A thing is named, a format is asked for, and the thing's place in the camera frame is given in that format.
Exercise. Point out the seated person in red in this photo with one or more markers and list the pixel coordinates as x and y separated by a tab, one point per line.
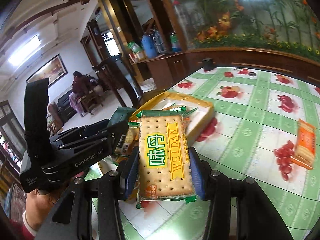
85	92

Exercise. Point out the yellow white storage box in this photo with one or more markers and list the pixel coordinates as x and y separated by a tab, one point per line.
199	112

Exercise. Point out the Weidan green cracker pack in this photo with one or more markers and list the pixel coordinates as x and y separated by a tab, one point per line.
164	171

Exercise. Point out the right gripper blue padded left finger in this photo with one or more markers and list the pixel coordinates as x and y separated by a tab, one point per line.
129	174

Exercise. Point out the fruit pattern tablecloth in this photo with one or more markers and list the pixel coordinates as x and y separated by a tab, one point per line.
255	113

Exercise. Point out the small black cup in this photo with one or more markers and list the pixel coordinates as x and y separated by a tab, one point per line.
208	64

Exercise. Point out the dark wooden chair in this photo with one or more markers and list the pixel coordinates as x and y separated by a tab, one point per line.
115	74

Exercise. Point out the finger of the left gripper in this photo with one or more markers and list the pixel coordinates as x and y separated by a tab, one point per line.
115	129

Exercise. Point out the dark green snack packet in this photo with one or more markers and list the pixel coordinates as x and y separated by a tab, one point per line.
121	114

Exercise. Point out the green snack bag on cabinet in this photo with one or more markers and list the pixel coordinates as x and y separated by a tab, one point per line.
135	48

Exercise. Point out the blue water jug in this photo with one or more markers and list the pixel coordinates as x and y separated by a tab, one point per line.
149	47

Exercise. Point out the framed wall painting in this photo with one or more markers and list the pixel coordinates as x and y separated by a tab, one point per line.
53	70

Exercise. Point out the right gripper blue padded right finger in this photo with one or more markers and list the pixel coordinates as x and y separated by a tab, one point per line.
200	174

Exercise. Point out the person's left hand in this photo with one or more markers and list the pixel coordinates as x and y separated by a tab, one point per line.
38	206

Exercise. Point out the orange cracker pack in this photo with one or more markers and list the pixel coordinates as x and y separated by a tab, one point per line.
304	153

